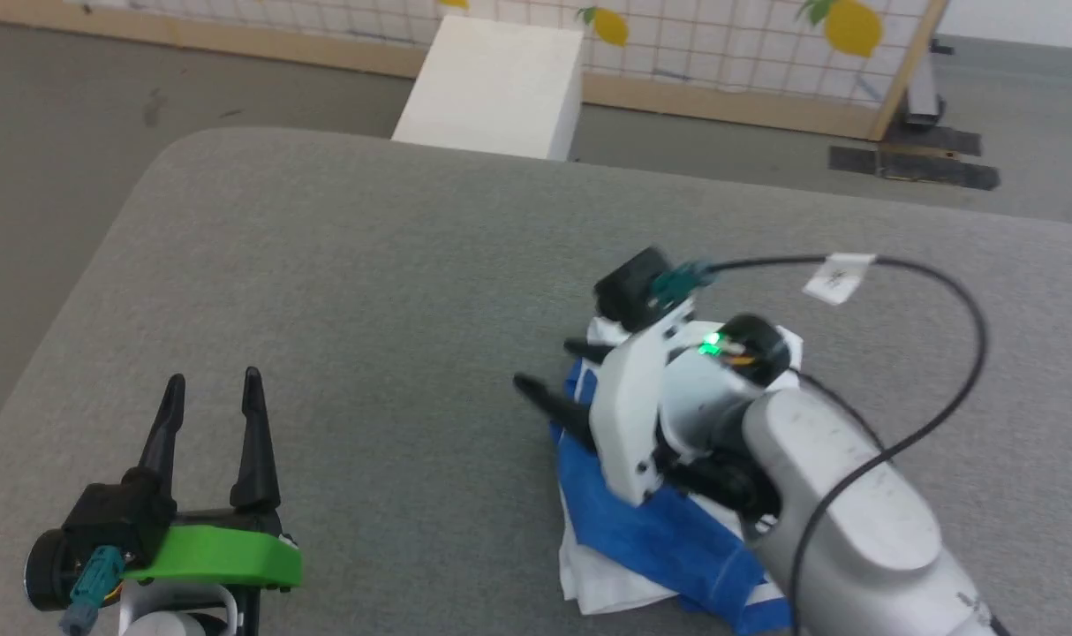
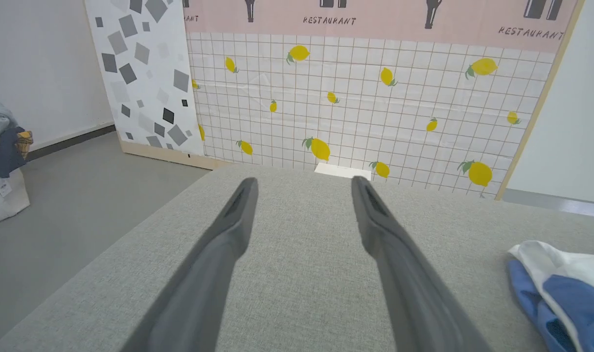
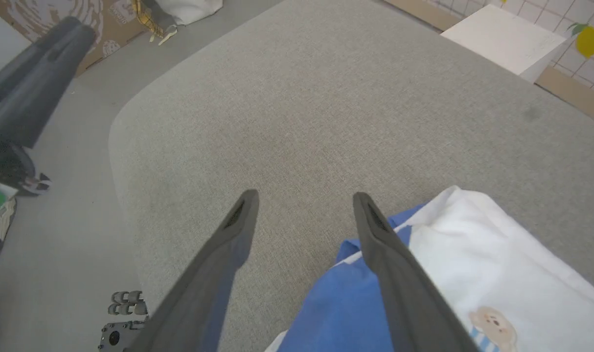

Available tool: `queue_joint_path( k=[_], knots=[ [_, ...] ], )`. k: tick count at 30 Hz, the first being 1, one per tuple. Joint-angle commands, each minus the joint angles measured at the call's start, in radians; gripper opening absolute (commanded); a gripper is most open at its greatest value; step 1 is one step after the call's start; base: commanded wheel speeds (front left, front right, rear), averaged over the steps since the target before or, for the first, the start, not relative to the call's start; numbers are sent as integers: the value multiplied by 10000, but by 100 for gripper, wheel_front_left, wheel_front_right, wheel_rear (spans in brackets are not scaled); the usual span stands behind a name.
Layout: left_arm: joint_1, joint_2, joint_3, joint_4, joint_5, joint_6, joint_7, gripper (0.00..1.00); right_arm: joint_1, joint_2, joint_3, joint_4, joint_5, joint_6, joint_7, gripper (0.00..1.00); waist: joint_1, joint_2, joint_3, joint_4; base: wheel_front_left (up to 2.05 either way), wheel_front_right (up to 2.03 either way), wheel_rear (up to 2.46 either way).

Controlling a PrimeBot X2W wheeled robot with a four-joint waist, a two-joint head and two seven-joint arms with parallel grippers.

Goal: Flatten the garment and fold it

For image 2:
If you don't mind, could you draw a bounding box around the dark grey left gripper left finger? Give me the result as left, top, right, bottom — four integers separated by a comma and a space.
121, 177, 259, 352

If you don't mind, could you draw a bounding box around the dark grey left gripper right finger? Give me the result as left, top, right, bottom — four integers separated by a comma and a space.
351, 176, 493, 352

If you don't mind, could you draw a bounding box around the white and blue garment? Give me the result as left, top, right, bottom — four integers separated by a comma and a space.
507, 241, 594, 352

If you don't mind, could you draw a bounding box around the white rectangular box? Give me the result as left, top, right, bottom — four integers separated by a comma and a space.
314, 163, 372, 181

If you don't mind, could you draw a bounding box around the lemon print partition panel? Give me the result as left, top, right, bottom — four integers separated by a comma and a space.
182, 0, 585, 201

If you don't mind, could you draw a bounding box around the white fabric laundry bag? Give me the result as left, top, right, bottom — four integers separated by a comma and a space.
0, 152, 31, 228

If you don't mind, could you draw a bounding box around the grey squares pattern panel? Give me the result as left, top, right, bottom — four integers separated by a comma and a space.
84, 0, 229, 171

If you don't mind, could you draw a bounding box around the yellow patterned woven cloth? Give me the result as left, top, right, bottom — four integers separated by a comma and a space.
0, 131, 33, 158

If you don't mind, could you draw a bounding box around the dark blue hanging cloth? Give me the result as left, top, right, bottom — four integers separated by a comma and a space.
0, 126, 27, 178

